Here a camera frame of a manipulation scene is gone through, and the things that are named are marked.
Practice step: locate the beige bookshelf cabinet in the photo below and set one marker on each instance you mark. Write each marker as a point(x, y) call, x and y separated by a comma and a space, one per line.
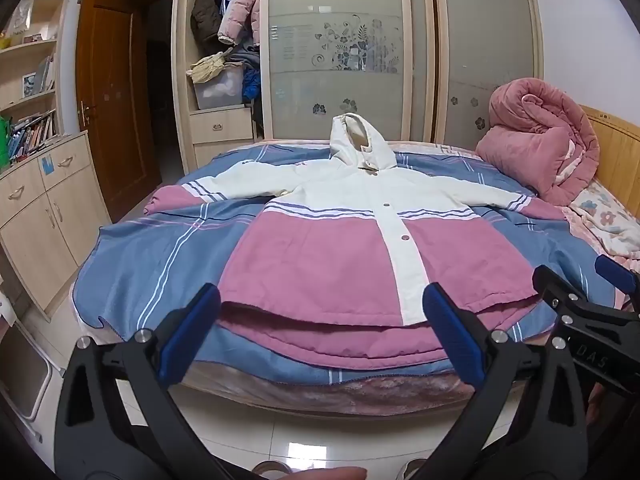
point(50, 220)

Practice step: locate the white folding chair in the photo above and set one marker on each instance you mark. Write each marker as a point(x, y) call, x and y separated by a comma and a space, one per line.
point(25, 375)

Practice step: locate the blue crumpled garment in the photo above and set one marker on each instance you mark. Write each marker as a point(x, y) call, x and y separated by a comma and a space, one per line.
point(251, 85)

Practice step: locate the small photo frame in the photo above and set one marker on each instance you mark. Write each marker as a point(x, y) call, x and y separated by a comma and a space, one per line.
point(29, 85)

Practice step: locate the beige wardrobe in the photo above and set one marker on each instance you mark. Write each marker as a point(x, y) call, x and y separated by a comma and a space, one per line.
point(425, 60)

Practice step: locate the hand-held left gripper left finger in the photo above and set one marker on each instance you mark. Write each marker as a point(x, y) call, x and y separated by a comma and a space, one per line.
point(192, 327)

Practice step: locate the blue striped bed cover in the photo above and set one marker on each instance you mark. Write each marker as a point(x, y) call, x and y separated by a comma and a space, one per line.
point(150, 260)

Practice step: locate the rolled pink quilt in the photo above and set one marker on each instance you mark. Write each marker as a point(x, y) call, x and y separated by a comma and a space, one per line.
point(530, 140)

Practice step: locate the clear plastic storage box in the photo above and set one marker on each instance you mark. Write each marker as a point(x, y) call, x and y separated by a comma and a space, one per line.
point(220, 92)

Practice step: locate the beige wardrobe drawer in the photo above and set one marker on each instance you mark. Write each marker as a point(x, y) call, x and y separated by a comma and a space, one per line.
point(222, 125)
point(220, 152)

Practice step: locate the pink bed mattress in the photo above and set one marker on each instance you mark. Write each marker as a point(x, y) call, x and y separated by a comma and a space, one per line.
point(350, 395)

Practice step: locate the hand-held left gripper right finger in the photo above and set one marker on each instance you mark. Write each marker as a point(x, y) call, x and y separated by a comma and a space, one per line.
point(450, 327)

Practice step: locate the wooden bed headboard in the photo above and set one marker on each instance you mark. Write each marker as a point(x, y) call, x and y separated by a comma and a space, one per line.
point(620, 150)

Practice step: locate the brown wooden door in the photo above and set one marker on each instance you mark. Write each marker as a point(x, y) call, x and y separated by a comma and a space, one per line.
point(115, 110)

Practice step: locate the row of books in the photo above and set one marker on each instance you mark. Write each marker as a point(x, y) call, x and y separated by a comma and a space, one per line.
point(32, 135)

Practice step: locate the beige crumpled cloth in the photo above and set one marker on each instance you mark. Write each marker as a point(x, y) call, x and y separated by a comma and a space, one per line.
point(207, 67)

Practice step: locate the green bottle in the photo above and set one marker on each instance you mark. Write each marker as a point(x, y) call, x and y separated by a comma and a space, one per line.
point(4, 142)

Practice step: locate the clear plastic bag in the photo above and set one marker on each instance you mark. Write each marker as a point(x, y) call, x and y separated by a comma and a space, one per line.
point(22, 16)

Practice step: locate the frosted plain wardrobe sliding door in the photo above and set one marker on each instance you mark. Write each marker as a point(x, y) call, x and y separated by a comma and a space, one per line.
point(490, 50)

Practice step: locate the floral pillow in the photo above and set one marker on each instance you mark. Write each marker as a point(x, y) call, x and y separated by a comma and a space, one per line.
point(605, 220)

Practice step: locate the blue sticker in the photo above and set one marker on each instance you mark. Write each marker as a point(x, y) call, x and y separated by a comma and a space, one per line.
point(47, 165)

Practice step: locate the frosted floral wardrobe sliding door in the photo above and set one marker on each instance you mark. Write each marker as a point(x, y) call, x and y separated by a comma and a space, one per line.
point(340, 60)

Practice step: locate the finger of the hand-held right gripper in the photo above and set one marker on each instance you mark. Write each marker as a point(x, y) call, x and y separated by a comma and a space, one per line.
point(615, 272)
point(560, 290)

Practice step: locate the dark brown hanging jacket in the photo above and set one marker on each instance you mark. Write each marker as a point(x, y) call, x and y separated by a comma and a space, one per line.
point(205, 15)

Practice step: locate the white and pink hooded jacket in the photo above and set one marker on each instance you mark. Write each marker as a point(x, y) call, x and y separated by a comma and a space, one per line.
point(325, 260)

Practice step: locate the shoe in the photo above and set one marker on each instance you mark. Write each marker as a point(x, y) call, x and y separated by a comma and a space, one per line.
point(412, 469)
point(272, 469)

